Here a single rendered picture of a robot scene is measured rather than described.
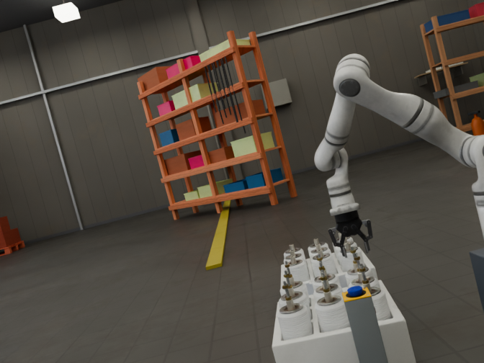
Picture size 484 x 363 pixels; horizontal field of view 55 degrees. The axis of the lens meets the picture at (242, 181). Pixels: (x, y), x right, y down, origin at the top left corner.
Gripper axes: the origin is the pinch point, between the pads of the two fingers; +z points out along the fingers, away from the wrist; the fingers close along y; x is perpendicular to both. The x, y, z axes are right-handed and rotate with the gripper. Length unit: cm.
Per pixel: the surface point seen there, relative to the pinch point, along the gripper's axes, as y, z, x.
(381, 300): -3.5, 11.9, 15.2
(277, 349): 28.9, 17.9, 21.3
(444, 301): -28, 36, -34
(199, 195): 224, 3, -576
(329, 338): 13.5, 18.0, 20.3
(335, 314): 10.3, 12.5, 17.1
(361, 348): 4.9, 16.7, 32.8
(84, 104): 569, -277, -958
